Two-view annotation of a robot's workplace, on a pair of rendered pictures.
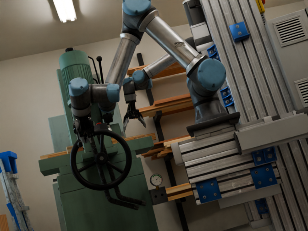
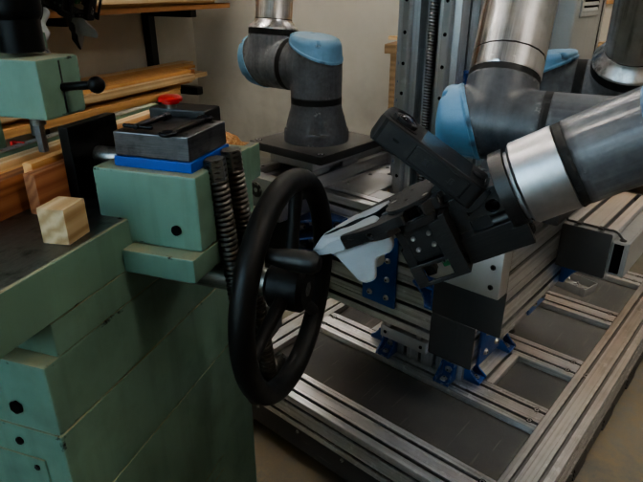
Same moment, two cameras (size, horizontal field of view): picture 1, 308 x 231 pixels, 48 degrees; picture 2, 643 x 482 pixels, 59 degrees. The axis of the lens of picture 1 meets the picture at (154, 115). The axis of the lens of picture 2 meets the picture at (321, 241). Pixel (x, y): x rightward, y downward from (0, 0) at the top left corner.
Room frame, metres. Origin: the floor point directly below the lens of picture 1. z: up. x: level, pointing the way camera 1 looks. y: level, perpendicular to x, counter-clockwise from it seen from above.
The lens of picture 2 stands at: (1.25, 0.77, 1.15)
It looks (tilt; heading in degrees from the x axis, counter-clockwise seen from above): 25 degrees down; 304
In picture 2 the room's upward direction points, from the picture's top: straight up
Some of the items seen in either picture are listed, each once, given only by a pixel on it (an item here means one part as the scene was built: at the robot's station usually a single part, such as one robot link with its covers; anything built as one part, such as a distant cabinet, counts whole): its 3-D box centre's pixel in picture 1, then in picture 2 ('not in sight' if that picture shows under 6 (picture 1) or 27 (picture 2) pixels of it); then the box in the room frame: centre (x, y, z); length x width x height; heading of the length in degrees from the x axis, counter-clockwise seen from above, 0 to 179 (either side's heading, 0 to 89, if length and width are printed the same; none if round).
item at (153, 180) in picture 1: (156, 181); not in sight; (1.82, 0.08, 0.65); 0.06 x 0.04 x 0.08; 105
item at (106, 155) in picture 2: not in sight; (113, 156); (1.86, 0.35, 0.95); 0.09 x 0.07 x 0.09; 105
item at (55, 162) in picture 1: (97, 154); (126, 215); (1.85, 0.35, 0.87); 0.61 x 0.30 x 0.06; 105
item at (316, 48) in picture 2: not in sight; (313, 64); (2.00, -0.30, 0.98); 0.13 x 0.12 x 0.14; 174
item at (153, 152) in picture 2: (95, 129); (177, 131); (1.77, 0.32, 0.99); 0.13 x 0.11 x 0.06; 105
